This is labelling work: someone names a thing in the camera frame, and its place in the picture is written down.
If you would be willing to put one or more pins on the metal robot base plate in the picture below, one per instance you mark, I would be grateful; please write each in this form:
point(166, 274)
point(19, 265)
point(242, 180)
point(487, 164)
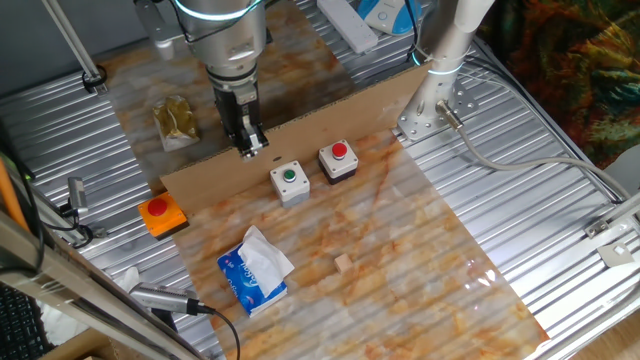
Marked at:
point(415, 127)

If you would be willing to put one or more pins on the grey box green push button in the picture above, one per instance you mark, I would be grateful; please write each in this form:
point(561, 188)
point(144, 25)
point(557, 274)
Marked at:
point(295, 192)

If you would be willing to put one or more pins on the black keyboard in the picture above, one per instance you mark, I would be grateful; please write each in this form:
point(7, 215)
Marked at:
point(20, 330)

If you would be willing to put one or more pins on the small metal corner bracket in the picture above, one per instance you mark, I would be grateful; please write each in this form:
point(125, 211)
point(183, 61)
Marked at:
point(596, 229)

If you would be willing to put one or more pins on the orange pole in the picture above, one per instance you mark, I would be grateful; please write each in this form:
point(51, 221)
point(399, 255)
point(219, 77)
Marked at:
point(10, 195)

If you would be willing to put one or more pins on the crumpled white tissue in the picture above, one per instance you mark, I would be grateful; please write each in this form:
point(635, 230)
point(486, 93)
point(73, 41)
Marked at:
point(131, 277)

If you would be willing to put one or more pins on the white power strip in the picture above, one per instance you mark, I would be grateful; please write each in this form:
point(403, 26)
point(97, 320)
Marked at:
point(350, 25)

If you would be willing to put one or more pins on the blue tissue pack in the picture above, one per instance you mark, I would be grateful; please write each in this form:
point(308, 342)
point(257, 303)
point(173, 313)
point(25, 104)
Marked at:
point(245, 287)

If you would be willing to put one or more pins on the brown cardboard wall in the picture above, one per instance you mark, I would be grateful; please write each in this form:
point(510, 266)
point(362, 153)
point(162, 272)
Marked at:
point(310, 135)

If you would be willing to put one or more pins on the taped aluminium frame bar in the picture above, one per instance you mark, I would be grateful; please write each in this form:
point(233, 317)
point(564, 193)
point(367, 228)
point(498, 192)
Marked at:
point(50, 275)

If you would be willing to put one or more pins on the blue and white device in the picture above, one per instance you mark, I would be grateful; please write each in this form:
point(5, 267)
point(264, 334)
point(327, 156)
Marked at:
point(387, 17)

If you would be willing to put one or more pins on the marble pattern table mat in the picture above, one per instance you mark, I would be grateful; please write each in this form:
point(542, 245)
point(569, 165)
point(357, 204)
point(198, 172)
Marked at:
point(375, 250)

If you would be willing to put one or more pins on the wrist camera with grey mount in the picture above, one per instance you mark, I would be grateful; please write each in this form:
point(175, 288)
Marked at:
point(157, 30)

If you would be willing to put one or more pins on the metal plate with square hole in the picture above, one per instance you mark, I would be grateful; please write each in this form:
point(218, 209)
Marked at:
point(607, 252)

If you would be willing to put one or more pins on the small grey camera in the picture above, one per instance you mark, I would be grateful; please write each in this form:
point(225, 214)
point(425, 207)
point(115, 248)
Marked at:
point(77, 192)

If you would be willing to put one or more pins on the metal pole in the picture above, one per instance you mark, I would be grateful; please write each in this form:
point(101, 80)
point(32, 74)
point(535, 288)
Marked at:
point(74, 42)

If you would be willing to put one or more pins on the metal camera mount clamp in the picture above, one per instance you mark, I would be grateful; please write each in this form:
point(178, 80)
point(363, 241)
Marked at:
point(70, 211)

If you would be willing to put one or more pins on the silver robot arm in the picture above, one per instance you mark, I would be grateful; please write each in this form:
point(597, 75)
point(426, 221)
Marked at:
point(225, 40)

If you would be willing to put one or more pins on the aluminium profile bar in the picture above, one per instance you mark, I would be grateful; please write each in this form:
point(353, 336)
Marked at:
point(625, 210)

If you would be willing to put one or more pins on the white box red button black base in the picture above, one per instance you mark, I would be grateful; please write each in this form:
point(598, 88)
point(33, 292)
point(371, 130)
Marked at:
point(345, 165)

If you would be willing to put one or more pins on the orange box red emergency button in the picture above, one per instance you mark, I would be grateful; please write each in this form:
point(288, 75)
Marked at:
point(167, 220)

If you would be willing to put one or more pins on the brown cardboard box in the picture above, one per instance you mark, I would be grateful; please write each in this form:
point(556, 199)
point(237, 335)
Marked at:
point(75, 350)

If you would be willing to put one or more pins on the gold foil packet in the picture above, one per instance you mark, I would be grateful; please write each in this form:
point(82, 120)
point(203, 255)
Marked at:
point(175, 120)

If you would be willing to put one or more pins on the colourful patterned cloth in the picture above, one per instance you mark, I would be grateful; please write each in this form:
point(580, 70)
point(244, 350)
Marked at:
point(575, 65)

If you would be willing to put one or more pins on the small wooden cube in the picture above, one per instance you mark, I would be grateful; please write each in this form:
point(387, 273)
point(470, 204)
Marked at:
point(344, 263)

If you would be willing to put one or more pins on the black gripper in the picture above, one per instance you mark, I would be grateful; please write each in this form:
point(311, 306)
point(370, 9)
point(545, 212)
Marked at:
point(235, 107)

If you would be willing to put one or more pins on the pale grey panel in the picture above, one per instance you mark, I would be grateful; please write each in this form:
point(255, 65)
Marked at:
point(627, 172)

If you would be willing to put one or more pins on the silver camera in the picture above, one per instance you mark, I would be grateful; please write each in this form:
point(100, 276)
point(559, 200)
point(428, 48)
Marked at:
point(160, 297)

